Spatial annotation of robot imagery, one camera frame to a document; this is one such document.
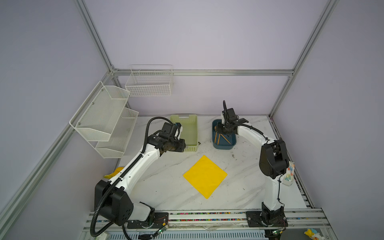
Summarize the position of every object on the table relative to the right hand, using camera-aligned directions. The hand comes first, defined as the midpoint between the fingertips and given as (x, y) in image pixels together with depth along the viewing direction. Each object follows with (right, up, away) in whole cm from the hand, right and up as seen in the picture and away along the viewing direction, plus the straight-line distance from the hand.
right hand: (216, 128), depth 97 cm
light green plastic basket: (-19, +4, +14) cm, 24 cm away
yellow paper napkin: (-8, -30, -8) cm, 32 cm away
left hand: (-21, -10, -17) cm, 29 cm away
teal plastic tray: (+6, -9, +8) cm, 13 cm away
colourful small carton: (+38, -29, -15) cm, 50 cm away
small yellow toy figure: (+40, -49, -30) cm, 70 cm away
